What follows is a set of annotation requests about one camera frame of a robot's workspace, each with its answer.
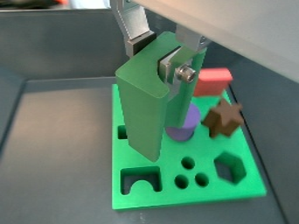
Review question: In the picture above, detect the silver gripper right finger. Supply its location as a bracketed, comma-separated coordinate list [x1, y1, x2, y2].
[158, 24, 212, 93]

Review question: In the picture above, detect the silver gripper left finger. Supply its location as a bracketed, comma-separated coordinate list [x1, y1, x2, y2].
[110, 0, 157, 57]

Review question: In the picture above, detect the green arch block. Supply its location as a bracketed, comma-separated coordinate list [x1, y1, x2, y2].
[117, 31, 206, 161]

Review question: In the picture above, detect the green shape sorter board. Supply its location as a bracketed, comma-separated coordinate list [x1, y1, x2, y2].
[113, 87, 268, 210]

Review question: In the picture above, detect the red rounded block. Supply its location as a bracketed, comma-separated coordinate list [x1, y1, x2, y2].
[194, 67, 233, 97]

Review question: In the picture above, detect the brown star block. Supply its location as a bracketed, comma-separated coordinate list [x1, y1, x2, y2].
[202, 98, 245, 138]

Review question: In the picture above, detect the purple cylinder block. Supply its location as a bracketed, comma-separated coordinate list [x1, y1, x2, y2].
[165, 103, 202, 142]

